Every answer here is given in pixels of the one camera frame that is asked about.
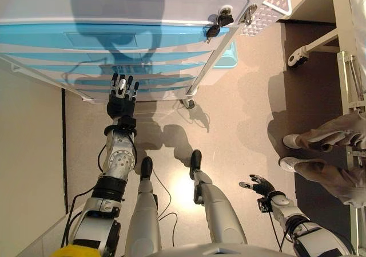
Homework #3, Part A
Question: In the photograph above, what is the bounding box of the white hospital bed frame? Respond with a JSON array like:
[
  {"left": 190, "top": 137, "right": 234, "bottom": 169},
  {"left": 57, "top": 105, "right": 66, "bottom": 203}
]
[{"left": 287, "top": 0, "right": 366, "bottom": 257}]

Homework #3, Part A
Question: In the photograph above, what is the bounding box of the thin black floor cable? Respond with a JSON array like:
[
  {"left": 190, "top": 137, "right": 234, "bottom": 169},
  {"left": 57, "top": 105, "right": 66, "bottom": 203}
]
[{"left": 150, "top": 167, "right": 178, "bottom": 247}]

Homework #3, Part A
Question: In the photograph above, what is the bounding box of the black key bunch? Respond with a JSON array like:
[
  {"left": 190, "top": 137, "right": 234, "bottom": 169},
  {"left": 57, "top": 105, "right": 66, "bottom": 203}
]
[{"left": 205, "top": 13, "right": 235, "bottom": 44}]

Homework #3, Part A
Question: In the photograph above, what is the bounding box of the person in grey-brown clothes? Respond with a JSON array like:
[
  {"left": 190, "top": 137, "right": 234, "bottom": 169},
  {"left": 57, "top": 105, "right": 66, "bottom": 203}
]
[{"left": 279, "top": 109, "right": 366, "bottom": 207}]

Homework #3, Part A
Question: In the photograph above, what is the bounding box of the white bed sheet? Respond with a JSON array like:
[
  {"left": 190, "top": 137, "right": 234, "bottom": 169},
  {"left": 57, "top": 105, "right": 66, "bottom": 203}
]
[{"left": 345, "top": 0, "right": 366, "bottom": 95}]

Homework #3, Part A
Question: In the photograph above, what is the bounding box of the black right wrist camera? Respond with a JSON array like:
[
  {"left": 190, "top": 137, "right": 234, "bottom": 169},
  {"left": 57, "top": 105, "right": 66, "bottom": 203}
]
[{"left": 257, "top": 197, "right": 271, "bottom": 213}]

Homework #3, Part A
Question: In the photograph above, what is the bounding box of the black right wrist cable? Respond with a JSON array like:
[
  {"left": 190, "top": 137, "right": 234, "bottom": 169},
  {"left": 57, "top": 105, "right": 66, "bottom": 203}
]
[{"left": 268, "top": 211, "right": 287, "bottom": 252}]

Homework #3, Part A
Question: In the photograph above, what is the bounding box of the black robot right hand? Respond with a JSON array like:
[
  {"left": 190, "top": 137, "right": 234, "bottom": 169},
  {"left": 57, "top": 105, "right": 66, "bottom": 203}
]
[{"left": 238, "top": 174, "right": 277, "bottom": 198}]

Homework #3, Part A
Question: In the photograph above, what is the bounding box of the silver robot leg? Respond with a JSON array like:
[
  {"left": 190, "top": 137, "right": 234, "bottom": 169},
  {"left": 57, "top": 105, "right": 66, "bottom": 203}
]
[
  {"left": 189, "top": 149, "right": 248, "bottom": 245},
  {"left": 125, "top": 156, "right": 162, "bottom": 257}
]

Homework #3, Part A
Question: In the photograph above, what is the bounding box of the silver cart latch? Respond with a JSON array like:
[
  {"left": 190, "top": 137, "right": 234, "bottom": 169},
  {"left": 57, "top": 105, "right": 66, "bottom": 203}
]
[{"left": 239, "top": 5, "right": 258, "bottom": 26}]

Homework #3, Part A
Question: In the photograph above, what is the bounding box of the silver robot left leg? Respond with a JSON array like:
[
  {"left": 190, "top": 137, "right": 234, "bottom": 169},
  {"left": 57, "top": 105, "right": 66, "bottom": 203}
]
[{"left": 125, "top": 156, "right": 162, "bottom": 257}]

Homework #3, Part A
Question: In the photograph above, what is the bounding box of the silver robot right leg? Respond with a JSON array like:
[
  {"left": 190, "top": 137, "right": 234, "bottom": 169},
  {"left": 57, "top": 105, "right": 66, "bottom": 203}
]
[{"left": 189, "top": 149, "right": 248, "bottom": 245}]

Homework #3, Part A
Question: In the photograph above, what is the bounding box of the white and blue medical cart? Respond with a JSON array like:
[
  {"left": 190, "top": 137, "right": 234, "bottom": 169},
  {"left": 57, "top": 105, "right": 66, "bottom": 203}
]
[{"left": 0, "top": 0, "right": 292, "bottom": 105}]

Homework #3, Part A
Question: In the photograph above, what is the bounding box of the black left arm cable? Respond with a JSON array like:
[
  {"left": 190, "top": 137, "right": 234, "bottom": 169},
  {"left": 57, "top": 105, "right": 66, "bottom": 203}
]
[{"left": 59, "top": 192, "right": 96, "bottom": 250}]

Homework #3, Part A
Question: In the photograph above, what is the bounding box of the yellow shoulder cover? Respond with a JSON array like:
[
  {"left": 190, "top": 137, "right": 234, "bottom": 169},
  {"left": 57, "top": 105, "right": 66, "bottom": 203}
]
[{"left": 51, "top": 245, "right": 101, "bottom": 257}]

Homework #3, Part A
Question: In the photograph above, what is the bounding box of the grey robot torso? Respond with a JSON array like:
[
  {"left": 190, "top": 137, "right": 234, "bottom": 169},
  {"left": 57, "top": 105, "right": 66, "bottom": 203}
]
[{"left": 154, "top": 241, "right": 295, "bottom": 257}]

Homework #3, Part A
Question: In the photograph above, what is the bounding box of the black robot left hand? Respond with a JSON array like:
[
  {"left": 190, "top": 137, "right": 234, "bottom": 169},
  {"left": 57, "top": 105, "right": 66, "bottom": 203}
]
[{"left": 106, "top": 72, "right": 141, "bottom": 121}]

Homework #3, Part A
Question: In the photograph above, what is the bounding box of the light blue lidded waste bin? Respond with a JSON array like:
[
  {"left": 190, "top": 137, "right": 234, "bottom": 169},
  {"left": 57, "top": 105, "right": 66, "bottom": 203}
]
[{"left": 200, "top": 39, "right": 238, "bottom": 86}]

